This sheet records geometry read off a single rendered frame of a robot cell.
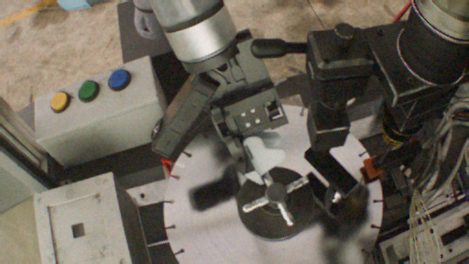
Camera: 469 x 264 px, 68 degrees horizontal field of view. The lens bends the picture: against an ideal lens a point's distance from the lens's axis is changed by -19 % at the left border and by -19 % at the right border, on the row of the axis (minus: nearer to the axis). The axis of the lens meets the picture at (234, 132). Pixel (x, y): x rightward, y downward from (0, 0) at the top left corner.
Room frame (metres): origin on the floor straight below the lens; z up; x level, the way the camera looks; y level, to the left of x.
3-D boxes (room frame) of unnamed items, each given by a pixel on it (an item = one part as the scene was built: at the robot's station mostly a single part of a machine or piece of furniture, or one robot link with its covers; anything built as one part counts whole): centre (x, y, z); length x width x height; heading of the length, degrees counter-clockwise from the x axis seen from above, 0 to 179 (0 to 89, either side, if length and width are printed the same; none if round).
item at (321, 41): (0.21, -0.11, 1.17); 0.06 x 0.05 x 0.20; 87
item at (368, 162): (0.20, -0.23, 0.95); 0.10 x 0.03 x 0.07; 96
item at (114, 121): (0.47, 0.27, 0.82); 0.28 x 0.11 x 0.15; 96
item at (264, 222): (0.18, -0.04, 0.96); 0.11 x 0.11 x 0.03
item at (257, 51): (0.23, -0.07, 1.21); 0.08 x 0.06 x 0.03; 96
